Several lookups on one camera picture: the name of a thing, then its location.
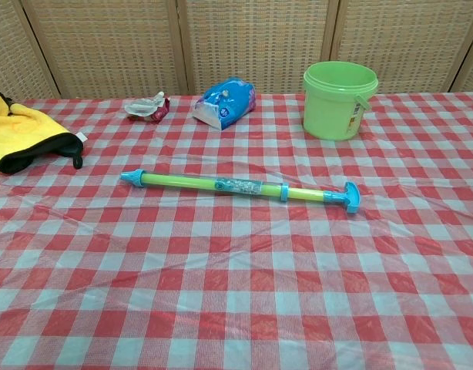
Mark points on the woven bamboo folding screen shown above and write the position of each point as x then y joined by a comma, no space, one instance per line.
252,42

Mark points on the green plastic bucket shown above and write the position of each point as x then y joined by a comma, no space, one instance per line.
329,112

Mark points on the red white checkered tablecloth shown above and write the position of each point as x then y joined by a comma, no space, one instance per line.
236,289

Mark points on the yellow cloth with black trim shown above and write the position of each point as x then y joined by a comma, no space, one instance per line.
24,131

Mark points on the white red spouted pouch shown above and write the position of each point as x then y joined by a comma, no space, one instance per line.
146,108

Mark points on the green and blue water pump toy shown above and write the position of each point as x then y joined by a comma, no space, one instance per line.
182,181

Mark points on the blue tissue pack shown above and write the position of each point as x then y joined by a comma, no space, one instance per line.
225,102

